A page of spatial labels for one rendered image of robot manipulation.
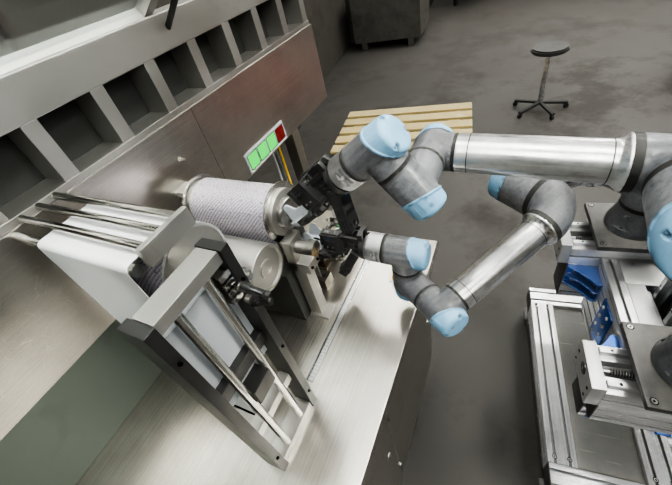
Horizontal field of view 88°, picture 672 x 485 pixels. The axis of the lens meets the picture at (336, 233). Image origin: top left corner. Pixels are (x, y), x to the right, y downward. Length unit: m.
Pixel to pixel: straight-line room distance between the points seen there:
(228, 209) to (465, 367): 1.45
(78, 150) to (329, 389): 0.81
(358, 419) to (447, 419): 0.99
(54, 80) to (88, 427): 0.77
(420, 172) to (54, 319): 0.79
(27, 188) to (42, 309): 0.25
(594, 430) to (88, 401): 1.61
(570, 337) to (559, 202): 1.01
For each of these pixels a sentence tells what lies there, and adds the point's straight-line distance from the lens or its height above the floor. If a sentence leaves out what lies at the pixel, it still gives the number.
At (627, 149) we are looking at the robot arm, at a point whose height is 1.39.
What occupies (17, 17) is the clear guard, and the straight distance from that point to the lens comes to 0.83.
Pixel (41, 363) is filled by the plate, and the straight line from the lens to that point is 0.97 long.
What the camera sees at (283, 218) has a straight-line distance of 0.82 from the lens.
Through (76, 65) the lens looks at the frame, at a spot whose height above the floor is 1.63.
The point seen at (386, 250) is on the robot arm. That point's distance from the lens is 0.85.
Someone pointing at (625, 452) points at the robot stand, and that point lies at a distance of 1.73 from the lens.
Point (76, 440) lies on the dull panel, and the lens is 1.11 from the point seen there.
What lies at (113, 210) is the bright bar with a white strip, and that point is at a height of 1.44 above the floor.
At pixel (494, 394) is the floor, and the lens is 1.91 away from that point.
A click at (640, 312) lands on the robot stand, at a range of 1.37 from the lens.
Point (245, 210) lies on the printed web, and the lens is 0.84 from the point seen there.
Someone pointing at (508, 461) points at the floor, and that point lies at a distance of 1.83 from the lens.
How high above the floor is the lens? 1.74
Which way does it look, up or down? 41 degrees down
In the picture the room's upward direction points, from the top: 15 degrees counter-clockwise
